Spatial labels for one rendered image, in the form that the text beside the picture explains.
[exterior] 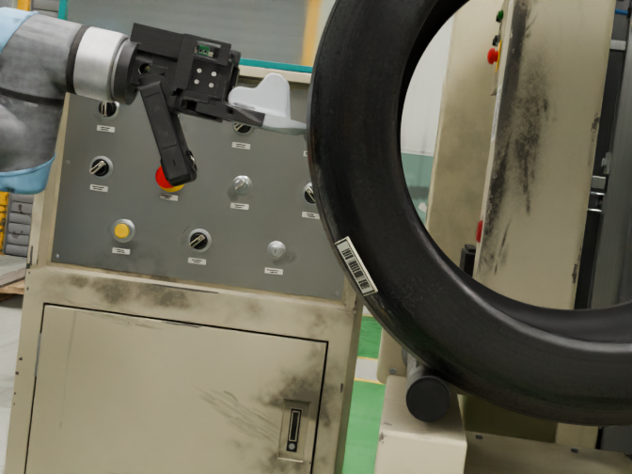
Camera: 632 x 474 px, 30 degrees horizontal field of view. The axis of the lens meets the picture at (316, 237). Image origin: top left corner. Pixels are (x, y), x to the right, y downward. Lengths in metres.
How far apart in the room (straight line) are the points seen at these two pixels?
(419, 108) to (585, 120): 9.09
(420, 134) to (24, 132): 9.40
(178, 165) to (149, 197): 0.73
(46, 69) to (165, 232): 0.75
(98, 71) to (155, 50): 0.06
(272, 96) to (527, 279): 0.48
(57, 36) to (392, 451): 0.55
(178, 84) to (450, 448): 0.47
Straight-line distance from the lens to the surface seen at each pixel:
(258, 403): 1.94
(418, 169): 10.54
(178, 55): 1.27
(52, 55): 1.28
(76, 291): 1.98
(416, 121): 10.63
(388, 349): 1.53
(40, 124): 1.30
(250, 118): 1.23
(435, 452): 1.20
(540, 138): 1.55
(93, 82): 1.27
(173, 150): 1.27
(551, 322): 1.43
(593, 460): 1.51
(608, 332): 1.44
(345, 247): 1.15
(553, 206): 1.55
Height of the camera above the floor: 1.11
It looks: 3 degrees down
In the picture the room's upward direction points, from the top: 7 degrees clockwise
